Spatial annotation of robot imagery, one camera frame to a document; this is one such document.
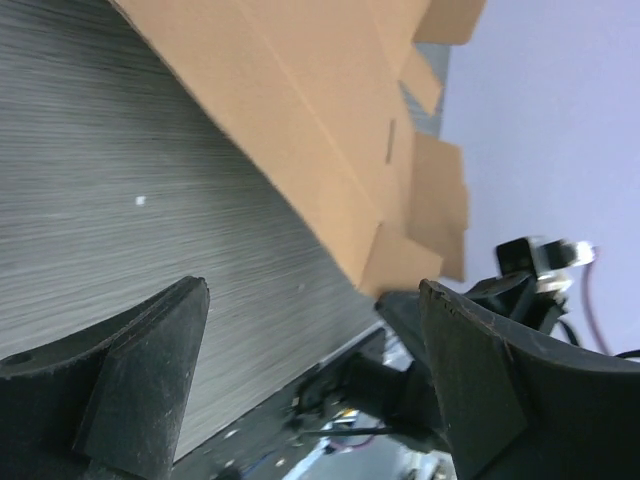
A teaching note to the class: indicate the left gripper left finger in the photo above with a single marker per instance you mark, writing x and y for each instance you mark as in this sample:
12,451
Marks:
106,402

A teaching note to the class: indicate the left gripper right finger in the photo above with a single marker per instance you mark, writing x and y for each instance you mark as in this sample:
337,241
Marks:
518,404

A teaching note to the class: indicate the large brown cardboard box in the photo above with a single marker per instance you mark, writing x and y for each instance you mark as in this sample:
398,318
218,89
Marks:
314,93

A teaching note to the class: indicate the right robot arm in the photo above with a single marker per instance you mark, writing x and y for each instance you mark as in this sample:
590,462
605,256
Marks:
404,402

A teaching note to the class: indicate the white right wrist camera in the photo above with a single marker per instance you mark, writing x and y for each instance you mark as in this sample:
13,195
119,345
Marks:
547,261

